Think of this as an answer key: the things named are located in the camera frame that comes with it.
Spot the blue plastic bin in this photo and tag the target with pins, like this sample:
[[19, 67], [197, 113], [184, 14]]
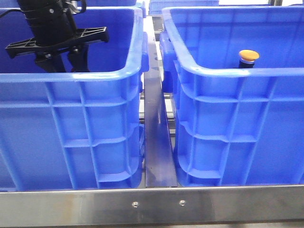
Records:
[[74, 130], [236, 126]]

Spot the left blue plastic bin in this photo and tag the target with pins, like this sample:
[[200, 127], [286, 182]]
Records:
[[74, 130]]

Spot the rear right blue bin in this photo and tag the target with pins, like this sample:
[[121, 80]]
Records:
[[156, 6]]

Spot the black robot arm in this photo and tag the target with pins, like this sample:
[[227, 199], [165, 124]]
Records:
[[26, 5]]

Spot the rail screw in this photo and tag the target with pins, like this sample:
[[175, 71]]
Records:
[[182, 203], [135, 204]]

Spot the steel front rail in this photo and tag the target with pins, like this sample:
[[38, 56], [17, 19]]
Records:
[[156, 206]]

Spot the left rail screw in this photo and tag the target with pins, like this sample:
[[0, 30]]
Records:
[[135, 204]]

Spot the right rail screw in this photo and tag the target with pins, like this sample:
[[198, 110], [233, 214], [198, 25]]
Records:
[[182, 203]]

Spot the dark metal divider bar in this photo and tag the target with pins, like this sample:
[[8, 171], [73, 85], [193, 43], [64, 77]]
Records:
[[159, 165]]

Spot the yellow mushroom push button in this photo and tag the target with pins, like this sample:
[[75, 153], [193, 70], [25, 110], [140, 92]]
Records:
[[247, 58]]

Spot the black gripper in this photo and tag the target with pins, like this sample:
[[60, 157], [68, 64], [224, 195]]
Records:
[[55, 29]]

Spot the rear left blue bin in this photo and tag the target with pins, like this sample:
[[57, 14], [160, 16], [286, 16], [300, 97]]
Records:
[[118, 3]]

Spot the right blue plastic bin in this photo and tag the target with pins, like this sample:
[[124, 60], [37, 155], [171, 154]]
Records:
[[236, 126]]

